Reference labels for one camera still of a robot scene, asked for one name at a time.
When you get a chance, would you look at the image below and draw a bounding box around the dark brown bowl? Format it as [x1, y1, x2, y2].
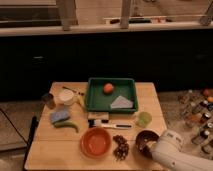
[135, 130, 159, 158]

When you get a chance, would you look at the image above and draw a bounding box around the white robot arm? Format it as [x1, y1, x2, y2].
[150, 130, 213, 171]

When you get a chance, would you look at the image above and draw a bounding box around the green plastic tray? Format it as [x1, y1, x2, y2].
[85, 78, 138, 114]

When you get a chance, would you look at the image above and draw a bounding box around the orange ball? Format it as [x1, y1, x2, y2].
[103, 83, 114, 94]

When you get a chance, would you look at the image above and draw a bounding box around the grey folded cloth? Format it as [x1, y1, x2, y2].
[110, 96, 133, 109]

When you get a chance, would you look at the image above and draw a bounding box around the yellow banana toy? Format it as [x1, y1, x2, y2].
[77, 95, 85, 110]

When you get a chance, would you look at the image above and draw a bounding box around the white round container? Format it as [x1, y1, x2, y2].
[59, 89, 75, 105]

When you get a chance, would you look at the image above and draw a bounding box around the thin dark pen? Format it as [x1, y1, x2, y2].
[62, 86, 85, 96]

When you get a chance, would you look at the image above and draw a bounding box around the green plastic cup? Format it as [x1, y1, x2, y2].
[136, 112, 152, 128]

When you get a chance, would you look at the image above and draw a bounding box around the blue sponge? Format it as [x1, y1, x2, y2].
[50, 109, 70, 124]

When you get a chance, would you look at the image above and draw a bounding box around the green toy pepper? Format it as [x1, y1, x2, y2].
[53, 121, 79, 133]

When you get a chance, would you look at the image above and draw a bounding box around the orange bowl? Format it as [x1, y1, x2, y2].
[80, 127, 111, 158]

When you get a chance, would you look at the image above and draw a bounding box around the wooden folding table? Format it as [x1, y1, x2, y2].
[25, 82, 169, 171]

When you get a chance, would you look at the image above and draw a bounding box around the brown bead cluster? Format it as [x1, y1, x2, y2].
[113, 135, 129, 161]

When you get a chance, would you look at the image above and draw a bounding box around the spice bottle rack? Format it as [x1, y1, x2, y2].
[178, 90, 213, 160]

